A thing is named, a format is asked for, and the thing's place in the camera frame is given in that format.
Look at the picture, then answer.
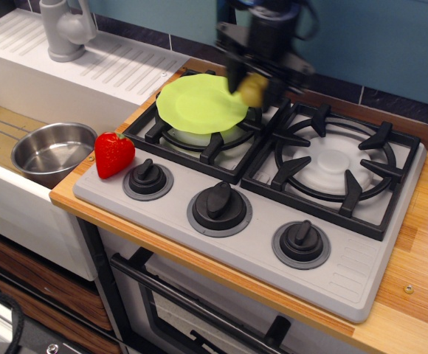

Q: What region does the black left stove knob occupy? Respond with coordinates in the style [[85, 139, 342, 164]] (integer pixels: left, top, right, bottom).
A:
[[122, 159, 174, 201]]

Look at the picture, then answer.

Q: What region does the small steel pot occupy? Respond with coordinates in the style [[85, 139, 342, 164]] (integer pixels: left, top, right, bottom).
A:
[[0, 120, 97, 189]]

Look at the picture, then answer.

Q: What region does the light green plastic plate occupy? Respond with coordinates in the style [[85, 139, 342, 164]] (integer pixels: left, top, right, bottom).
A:
[[156, 74, 249, 134]]

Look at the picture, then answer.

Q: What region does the black left burner grate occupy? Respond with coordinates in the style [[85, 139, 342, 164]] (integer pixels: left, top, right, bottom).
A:
[[122, 69, 292, 185]]

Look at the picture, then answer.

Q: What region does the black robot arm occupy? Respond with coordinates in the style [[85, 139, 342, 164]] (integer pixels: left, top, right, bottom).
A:
[[215, 1, 319, 111]]

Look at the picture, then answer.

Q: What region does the black middle stove knob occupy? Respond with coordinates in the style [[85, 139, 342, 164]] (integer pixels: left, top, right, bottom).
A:
[[187, 181, 252, 238]]

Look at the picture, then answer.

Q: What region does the black burner grate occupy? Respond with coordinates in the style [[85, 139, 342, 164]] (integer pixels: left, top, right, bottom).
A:
[[241, 103, 427, 241], [122, 69, 292, 185]]

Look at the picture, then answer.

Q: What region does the black oven door handle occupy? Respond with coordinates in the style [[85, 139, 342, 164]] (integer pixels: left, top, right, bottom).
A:
[[110, 254, 291, 353]]

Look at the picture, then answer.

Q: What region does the red toy strawberry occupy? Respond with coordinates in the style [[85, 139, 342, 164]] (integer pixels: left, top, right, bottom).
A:
[[94, 132, 136, 179]]

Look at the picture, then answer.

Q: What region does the black right burner grate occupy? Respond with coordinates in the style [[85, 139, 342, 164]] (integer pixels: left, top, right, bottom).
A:
[[241, 103, 427, 241]]

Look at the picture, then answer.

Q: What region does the yellow toy potato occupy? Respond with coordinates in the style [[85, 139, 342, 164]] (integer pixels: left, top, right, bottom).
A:
[[238, 73, 269, 108]]

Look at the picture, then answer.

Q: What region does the black stove knob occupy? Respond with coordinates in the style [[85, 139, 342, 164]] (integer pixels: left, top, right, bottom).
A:
[[272, 220, 331, 271], [187, 181, 252, 238], [122, 159, 174, 201]]

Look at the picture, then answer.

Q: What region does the upper wooden drawer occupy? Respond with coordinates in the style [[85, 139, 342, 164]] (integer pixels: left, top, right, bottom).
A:
[[0, 235, 106, 323]]

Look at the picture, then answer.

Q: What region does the black braided cable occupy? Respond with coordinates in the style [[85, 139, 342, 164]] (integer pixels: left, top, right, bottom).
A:
[[0, 291, 26, 354]]

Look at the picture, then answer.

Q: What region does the black right stove knob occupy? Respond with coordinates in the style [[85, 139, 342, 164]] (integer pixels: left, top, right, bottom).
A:
[[272, 220, 331, 271]]

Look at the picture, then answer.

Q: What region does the white toy sink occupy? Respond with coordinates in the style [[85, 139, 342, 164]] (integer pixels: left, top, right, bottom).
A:
[[0, 10, 187, 281]]

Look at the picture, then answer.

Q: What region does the grey toy faucet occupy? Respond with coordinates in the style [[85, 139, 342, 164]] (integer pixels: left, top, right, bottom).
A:
[[39, 0, 97, 63]]

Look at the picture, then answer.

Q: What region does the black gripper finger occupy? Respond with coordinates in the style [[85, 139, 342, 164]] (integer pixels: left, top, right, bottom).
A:
[[261, 75, 289, 112], [226, 52, 247, 94]]

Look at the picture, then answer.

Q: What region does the grey toy stove top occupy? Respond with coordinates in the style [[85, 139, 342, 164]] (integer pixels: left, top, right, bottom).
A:
[[73, 148, 406, 323]]

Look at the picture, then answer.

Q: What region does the lower wooden drawer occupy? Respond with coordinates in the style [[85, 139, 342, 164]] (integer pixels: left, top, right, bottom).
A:
[[0, 277, 122, 354]]

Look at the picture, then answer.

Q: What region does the toy oven door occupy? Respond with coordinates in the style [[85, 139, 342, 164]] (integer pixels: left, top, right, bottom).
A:
[[110, 248, 354, 353]]

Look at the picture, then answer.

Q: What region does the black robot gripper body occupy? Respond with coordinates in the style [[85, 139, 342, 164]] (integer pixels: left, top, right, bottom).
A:
[[216, 15, 314, 92]]

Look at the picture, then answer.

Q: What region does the wooden drawer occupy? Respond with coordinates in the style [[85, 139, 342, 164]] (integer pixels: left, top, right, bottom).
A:
[[0, 277, 122, 354], [0, 235, 106, 323]]

